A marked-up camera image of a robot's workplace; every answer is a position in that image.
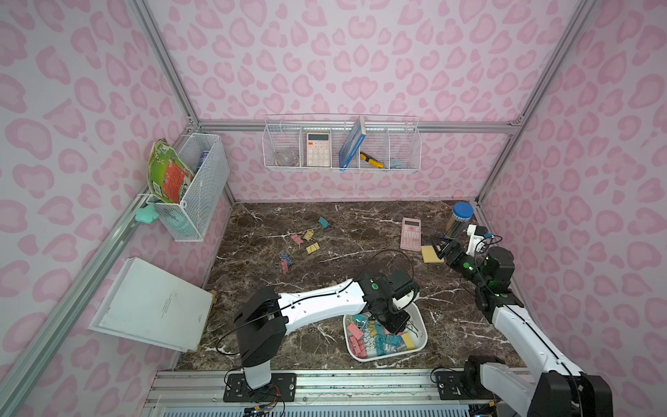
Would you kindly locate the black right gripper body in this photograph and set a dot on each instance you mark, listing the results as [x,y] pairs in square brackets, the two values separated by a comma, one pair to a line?
[451,250]

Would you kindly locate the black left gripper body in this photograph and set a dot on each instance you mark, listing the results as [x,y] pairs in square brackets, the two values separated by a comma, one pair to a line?
[393,318]

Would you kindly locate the pink binder clip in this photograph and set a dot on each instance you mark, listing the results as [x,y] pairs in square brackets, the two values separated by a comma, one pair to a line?
[296,239]
[356,342]

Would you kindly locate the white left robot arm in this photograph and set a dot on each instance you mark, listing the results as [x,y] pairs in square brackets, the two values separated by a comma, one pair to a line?
[267,317]

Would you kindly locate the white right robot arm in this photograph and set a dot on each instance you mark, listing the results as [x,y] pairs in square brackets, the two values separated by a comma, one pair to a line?
[559,387]

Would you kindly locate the teal binder clip near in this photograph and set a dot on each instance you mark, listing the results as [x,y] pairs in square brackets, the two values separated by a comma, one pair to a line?
[359,320]

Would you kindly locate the teal binder clip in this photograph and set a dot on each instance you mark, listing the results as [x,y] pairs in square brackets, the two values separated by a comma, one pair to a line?
[359,320]
[324,223]

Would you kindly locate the white storage tray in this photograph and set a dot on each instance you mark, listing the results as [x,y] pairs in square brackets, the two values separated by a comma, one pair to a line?
[380,344]

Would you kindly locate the yellow binder clip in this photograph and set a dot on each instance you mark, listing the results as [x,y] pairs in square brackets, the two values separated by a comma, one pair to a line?
[313,248]

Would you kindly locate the teal binder clip far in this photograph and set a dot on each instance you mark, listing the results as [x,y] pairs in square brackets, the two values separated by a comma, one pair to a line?
[324,223]

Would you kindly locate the yellow sticky note pad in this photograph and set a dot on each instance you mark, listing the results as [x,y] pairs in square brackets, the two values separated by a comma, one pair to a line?
[429,255]

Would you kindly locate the pink calculator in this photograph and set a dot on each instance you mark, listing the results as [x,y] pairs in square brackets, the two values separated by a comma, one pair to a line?
[411,237]

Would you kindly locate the pencil jar blue lid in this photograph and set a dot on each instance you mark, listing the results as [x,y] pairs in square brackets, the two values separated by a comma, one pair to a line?
[459,220]

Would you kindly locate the yellow utility knife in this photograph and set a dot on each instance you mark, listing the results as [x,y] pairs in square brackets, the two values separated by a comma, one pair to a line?
[372,161]

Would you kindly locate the blue book in shelf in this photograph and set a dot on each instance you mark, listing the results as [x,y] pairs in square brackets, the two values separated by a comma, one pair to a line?
[352,144]

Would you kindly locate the white calculator in shelf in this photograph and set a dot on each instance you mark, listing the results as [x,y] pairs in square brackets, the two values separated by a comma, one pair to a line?
[318,150]

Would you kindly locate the white mesh side basket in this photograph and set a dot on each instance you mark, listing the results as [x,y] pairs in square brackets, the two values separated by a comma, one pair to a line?
[189,220]

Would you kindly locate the green red snack bag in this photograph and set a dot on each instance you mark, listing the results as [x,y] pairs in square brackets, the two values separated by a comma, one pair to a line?
[168,177]

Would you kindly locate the white paper pad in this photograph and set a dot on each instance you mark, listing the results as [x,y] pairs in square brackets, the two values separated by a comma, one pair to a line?
[149,305]

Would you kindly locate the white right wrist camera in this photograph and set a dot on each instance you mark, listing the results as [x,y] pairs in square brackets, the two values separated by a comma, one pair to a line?
[477,235]

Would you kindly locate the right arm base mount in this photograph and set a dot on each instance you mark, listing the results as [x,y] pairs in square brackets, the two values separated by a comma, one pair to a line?
[463,385]

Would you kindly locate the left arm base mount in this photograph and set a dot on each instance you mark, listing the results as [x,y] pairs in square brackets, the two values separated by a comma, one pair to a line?
[281,388]

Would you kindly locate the white wire wall shelf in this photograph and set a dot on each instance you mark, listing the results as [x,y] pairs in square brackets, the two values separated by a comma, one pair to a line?
[393,140]

